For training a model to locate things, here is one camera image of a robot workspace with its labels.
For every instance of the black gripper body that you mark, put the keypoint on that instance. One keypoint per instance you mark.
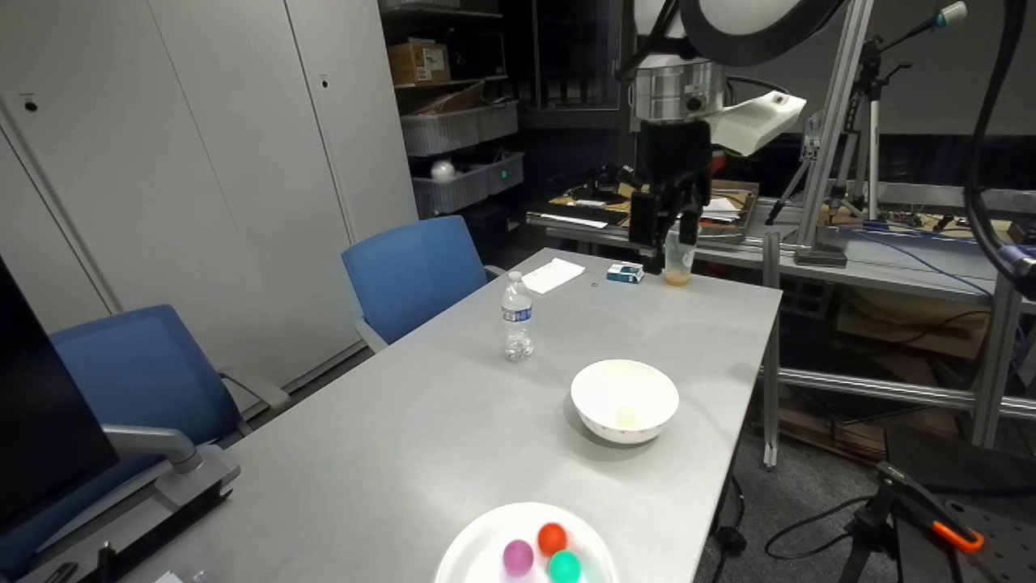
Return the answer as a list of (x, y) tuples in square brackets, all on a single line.
[(675, 162)]

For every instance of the yellow ball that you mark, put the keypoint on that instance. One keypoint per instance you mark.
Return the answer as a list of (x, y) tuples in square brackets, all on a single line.
[(625, 419)]

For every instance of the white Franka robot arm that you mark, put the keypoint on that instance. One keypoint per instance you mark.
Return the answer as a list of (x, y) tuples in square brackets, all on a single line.
[(675, 84)]

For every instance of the white bowl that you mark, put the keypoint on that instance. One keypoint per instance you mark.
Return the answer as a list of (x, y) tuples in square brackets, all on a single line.
[(622, 393)]

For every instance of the orange ball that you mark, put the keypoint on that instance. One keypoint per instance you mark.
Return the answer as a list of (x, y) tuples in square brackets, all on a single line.
[(550, 539)]

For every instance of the green ball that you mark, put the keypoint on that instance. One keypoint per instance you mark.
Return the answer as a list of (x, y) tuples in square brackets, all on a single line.
[(564, 568)]

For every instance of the purple ball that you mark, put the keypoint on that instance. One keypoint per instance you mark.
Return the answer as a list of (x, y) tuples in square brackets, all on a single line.
[(519, 556)]

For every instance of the white plate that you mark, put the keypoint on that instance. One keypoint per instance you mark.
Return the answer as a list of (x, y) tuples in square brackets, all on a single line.
[(474, 553)]

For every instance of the clear plastic cup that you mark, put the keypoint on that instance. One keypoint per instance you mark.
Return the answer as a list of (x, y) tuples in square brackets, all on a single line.
[(678, 262)]

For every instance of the small blue box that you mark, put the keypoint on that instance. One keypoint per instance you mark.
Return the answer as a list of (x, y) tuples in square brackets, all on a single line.
[(625, 272)]

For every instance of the white paper sheet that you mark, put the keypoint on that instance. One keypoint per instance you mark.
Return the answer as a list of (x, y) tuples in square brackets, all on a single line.
[(550, 275)]

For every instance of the clear plastic water bottle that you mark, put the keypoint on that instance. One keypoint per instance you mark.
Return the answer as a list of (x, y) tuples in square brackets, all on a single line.
[(515, 317)]

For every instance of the grey storage bin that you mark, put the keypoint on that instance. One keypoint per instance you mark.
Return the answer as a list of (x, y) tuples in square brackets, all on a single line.
[(471, 186), (458, 126)]

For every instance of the blue office chair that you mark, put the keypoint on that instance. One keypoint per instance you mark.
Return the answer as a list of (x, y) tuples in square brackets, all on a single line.
[(415, 270), (139, 366)]

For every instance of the dark shelf unit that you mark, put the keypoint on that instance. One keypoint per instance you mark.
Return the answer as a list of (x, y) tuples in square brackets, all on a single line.
[(465, 20)]

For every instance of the cardboard box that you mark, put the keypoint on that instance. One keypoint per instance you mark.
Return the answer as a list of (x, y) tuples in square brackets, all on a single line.
[(417, 63)]

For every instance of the orange black spring clamp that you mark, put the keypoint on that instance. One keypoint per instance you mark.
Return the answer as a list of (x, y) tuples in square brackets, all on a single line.
[(957, 534)]

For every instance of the black perforated breadboard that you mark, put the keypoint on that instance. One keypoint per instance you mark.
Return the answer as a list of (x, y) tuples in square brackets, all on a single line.
[(1009, 560)]

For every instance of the white cabinet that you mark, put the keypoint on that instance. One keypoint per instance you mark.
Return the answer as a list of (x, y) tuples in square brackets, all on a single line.
[(163, 162)]

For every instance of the grey monitor stand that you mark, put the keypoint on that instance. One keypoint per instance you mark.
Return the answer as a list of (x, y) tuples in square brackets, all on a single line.
[(180, 472)]

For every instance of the black monitor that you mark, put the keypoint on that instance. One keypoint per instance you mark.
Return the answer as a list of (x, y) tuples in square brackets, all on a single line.
[(44, 423)]

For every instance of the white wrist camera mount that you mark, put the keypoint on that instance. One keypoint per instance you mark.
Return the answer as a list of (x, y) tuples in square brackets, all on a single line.
[(754, 119)]

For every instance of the aluminium extrusion frame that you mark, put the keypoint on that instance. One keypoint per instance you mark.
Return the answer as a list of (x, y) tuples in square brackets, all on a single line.
[(837, 131)]

